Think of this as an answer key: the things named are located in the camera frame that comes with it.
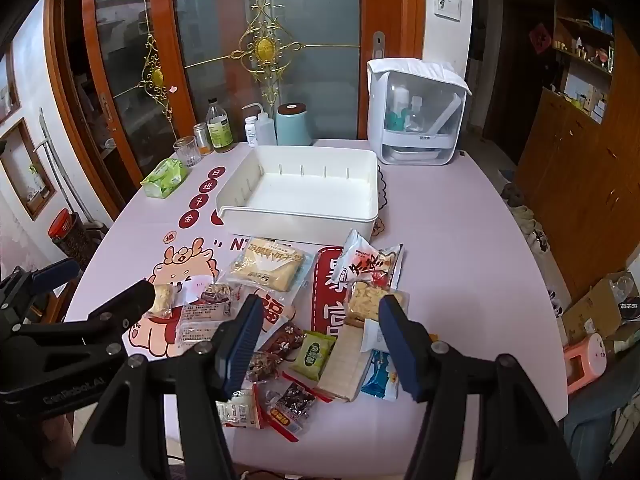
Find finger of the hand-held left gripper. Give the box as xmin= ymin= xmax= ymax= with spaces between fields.
xmin=0 ymin=259 xmax=81 ymax=321
xmin=0 ymin=280 xmax=155 ymax=396

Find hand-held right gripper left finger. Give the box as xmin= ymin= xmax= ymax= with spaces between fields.
xmin=60 ymin=294 xmax=266 ymax=480

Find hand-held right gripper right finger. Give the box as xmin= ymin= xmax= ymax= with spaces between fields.
xmin=378 ymin=295 xmax=576 ymax=480

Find clear packet dark nuts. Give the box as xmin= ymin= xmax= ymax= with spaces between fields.
xmin=244 ymin=351 xmax=282 ymax=387

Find small yellow cake packet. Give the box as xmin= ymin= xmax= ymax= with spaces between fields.
xmin=146 ymin=283 xmax=182 ymax=319

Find blue white snack packet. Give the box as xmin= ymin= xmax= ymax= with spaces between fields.
xmin=360 ymin=350 xmax=401 ymax=402

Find clear pastry packet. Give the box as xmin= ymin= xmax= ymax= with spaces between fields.
xmin=179 ymin=301 xmax=236 ymax=327
xmin=176 ymin=323 xmax=223 ymax=359

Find dark brown foil packet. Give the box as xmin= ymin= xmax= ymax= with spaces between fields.
xmin=264 ymin=322 xmax=307 ymax=361

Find puffed rice cracker packet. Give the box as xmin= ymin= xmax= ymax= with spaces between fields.
xmin=345 ymin=280 xmax=412 ymax=328

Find brown nut bar packet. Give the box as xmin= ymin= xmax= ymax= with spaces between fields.
xmin=199 ymin=282 xmax=244 ymax=307

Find cream white snack packet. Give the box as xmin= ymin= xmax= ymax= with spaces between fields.
xmin=216 ymin=388 xmax=264 ymax=431

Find green pastry packet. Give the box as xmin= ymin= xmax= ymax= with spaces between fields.
xmin=288 ymin=330 xmax=337 ymax=382

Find red date packet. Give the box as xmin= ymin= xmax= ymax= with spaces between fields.
xmin=259 ymin=379 xmax=319 ymax=443

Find large clear bread packet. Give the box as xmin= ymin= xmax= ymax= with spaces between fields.
xmin=224 ymin=236 xmax=319 ymax=294

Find white red snack bag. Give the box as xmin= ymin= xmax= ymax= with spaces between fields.
xmin=332 ymin=229 xmax=405 ymax=287

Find white plastic storage tray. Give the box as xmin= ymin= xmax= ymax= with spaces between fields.
xmin=216 ymin=145 xmax=379 ymax=241

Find red lid jar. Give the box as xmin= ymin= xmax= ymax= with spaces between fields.
xmin=47 ymin=208 xmax=91 ymax=271

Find green tissue pack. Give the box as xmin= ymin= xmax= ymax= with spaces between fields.
xmin=140 ymin=157 xmax=190 ymax=200

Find clear drinking glass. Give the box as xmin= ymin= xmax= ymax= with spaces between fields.
xmin=173 ymin=136 xmax=202 ymax=169

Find small metal can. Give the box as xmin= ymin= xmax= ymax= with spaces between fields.
xmin=193 ymin=122 xmax=213 ymax=155

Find pink appliance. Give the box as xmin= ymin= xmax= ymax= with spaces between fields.
xmin=564 ymin=332 xmax=608 ymax=396

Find glass bottle green label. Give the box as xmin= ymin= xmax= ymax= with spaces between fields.
xmin=206 ymin=98 xmax=236 ymax=154

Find cardboard box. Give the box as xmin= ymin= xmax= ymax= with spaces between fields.
xmin=557 ymin=270 xmax=636 ymax=346

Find white squeeze bottle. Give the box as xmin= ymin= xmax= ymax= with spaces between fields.
xmin=242 ymin=102 xmax=277 ymax=148

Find light blue canister brown lid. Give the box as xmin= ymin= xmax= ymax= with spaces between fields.
xmin=276 ymin=102 xmax=313 ymax=147

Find teal bottle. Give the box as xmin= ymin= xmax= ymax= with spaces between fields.
xmin=387 ymin=85 xmax=411 ymax=131

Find white storage box clear window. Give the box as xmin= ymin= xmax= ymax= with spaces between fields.
xmin=366 ymin=57 xmax=473 ymax=166

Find wooden cabinet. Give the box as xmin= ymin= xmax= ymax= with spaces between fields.
xmin=515 ymin=0 xmax=640 ymax=306

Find dark wooden door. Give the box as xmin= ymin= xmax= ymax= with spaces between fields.
xmin=482 ymin=0 xmax=556 ymax=136

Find wooden framed glass door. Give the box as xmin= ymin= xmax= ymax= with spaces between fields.
xmin=45 ymin=0 xmax=426 ymax=211

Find red door ornament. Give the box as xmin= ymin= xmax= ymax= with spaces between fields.
xmin=529 ymin=22 xmax=553 ymax=56

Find wooden framed wall niche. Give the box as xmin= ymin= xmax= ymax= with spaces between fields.
xmin=0 ymin=117 xmax=57 ymax=222
xmin=0 ymin=45 xmax=23 ymax=126

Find white light switch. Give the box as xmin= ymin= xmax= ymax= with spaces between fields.
xmin=434 ymin=0 xmax=463 ymax=22

